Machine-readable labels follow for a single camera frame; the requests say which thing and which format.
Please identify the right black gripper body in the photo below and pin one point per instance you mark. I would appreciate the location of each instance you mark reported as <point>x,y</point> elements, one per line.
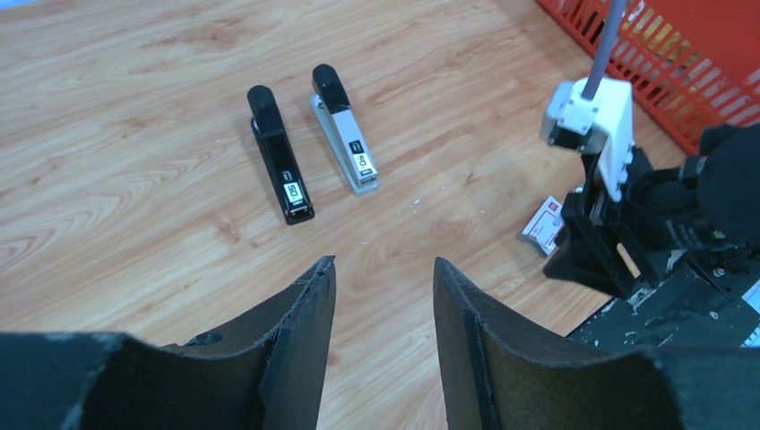
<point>597,247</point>

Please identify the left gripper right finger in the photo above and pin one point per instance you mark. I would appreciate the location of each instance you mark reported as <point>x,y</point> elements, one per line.
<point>500,370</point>

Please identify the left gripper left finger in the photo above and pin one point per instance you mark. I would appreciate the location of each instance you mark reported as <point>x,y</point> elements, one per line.
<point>264,369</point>

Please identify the red white staple box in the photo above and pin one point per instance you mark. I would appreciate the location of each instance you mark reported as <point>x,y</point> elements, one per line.
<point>544,226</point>

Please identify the grey and black stapler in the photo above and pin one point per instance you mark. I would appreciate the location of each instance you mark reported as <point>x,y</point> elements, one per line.
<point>333,112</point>

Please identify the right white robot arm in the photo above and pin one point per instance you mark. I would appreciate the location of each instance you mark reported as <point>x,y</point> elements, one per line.
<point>709,204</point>

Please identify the red plastic basket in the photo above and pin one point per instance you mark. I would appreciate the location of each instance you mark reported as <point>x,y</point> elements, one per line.
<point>692,64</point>

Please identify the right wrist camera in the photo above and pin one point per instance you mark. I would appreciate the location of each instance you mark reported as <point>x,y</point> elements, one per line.
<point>602,127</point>

